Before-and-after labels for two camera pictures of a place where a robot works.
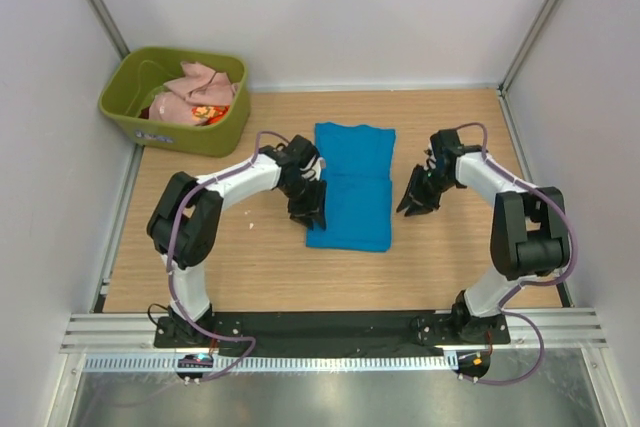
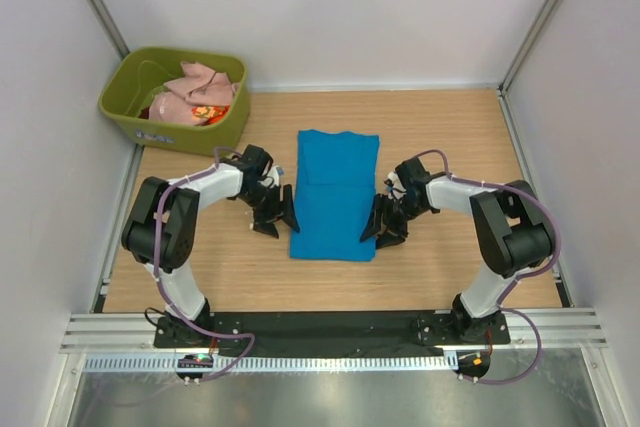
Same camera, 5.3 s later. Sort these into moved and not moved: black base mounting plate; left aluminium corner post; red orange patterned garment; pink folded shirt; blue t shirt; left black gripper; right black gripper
Moved: right black gripper; blue t shirt; left black gripper
Not moved: black base mounting plate; red orange patterned garment; left aluminium corner post; pink folded shirt
